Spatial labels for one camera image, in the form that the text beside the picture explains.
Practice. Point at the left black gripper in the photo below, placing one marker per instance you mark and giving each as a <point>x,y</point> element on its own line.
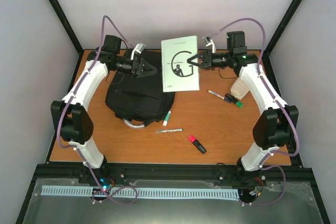
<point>137,70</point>

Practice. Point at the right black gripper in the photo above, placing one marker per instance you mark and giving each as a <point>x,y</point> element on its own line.
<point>207,59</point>

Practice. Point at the grey hardcover book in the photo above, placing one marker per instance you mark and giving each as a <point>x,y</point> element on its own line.
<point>177,74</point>

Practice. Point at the black student bag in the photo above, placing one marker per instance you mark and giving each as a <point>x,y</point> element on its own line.
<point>141,101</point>

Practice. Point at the blue white pen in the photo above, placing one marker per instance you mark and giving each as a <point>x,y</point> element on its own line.
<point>219,96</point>

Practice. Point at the silver pen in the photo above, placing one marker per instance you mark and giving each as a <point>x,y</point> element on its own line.
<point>169,131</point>

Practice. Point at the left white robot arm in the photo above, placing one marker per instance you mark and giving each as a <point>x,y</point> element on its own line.
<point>73,125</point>

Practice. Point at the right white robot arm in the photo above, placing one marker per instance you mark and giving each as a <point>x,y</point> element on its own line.
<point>276,126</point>

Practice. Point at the green black marker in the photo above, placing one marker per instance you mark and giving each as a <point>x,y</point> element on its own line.
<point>234,100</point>

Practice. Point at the white green glue stick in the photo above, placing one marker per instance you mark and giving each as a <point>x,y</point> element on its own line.
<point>166,119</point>

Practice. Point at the pink black highlighter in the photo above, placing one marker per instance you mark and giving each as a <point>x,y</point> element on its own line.
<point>197,144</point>

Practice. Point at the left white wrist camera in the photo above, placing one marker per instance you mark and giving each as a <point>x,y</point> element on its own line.
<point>137,50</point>

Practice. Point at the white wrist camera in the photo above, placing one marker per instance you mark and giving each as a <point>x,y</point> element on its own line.
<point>137,50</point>
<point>210,43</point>

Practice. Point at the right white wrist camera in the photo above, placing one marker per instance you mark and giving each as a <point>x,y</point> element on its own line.
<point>210,43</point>

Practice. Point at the left black corner post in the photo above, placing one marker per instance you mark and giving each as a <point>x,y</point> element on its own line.
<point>66,25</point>

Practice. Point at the black corner post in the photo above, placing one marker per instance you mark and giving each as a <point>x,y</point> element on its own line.
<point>292,8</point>
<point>66,25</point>

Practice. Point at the right black corner post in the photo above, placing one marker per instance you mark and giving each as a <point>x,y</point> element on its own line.
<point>292,8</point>

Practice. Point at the black aluminium frame rail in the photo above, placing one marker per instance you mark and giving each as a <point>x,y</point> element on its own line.
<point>225,175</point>

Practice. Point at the light blue cable duct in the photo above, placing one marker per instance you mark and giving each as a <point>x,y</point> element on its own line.
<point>142,193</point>

